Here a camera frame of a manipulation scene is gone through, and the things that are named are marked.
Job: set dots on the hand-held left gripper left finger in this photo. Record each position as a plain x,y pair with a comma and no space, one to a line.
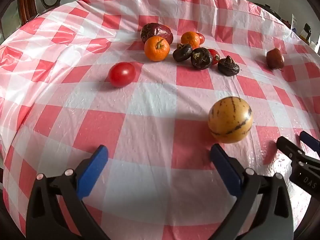
92,172

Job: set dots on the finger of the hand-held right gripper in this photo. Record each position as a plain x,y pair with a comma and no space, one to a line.
310,141
287,147

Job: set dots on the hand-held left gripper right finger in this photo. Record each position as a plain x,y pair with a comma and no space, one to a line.
225,172

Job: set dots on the yellow striped pepino melon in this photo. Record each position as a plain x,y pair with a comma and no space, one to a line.
230,120

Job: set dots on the small red tomato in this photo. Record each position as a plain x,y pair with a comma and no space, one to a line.
215,55
202,38

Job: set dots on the large orange mandarin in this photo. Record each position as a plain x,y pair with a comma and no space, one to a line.
156,51

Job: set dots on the red white checked plastic tablecloth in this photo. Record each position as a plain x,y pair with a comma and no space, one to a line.
150,130

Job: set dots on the red-brown smooth fruit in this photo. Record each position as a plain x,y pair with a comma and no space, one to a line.
274,59

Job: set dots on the dark wrinkled passion fruit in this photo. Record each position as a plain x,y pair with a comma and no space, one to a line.
228,67

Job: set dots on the large red tomato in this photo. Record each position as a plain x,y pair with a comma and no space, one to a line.
122,74

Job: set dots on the white carton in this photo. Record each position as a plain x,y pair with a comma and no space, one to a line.
294,23

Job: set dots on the black pan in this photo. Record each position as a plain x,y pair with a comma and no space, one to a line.
270,11

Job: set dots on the small orange mandarin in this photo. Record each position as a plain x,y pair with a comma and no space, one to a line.
189,38

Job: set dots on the dark red wrinkled fruit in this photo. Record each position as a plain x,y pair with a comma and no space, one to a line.
155,31

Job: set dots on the brown wooden frame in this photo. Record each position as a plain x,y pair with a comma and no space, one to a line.
27,5

